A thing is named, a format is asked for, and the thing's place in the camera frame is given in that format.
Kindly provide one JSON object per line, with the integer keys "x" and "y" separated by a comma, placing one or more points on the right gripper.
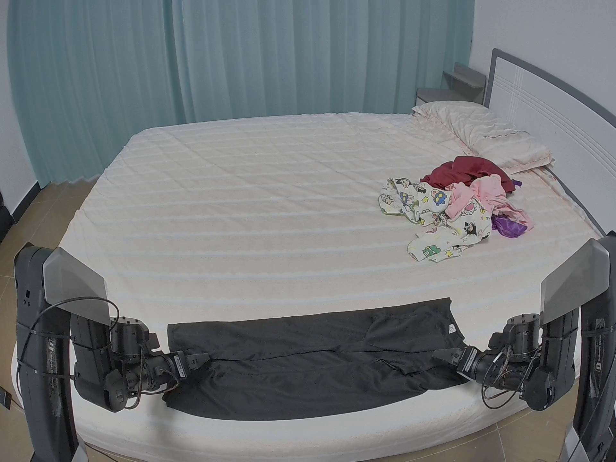
{"x": 476, "y": 364}

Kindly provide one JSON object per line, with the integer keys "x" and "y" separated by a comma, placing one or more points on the purple shiny garment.
{"x": 509, "y": 229}

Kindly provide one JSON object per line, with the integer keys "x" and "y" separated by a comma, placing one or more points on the blue-green curtain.
{"x": 240, "y": 46}

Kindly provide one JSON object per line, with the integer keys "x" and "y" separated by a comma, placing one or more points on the cream pillow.
{"x": 491, "y": 133}

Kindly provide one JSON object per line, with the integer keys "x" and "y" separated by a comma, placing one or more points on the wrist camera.
{"x": 496, "y": 342}
{"x": 154, "y": 342}

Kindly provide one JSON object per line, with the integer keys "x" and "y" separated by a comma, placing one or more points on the dark red garment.
{"x": 469, "y": 169}

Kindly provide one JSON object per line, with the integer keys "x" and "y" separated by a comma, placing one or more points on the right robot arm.
{"x": 558, "y": 354}

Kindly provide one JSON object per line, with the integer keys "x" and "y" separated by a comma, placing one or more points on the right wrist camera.
{"x": 496, "y": 342}

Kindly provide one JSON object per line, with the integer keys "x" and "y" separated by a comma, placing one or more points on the black long-sleeved top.
{"x": 308, "y": 364}

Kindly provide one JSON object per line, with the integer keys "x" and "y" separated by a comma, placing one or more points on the bed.
{"x": 250, "y": 200}

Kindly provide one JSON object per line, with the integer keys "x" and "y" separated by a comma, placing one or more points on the white printed pyjama top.
{"x": 442, "y": 246}

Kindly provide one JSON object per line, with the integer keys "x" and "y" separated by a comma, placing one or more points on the grey bedside table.
{"x": 450, "y": 95}

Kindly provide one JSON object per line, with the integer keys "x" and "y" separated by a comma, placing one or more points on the pink garment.
{"x": 483, "y": 191}

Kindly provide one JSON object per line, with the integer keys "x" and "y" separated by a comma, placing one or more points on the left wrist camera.
{"x": 154, "y": 342}

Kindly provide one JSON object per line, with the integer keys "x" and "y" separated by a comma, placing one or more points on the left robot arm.
{"x": 43, "y": 354}

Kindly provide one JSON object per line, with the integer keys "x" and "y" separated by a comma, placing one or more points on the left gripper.
{"x": 168, "y": 368}

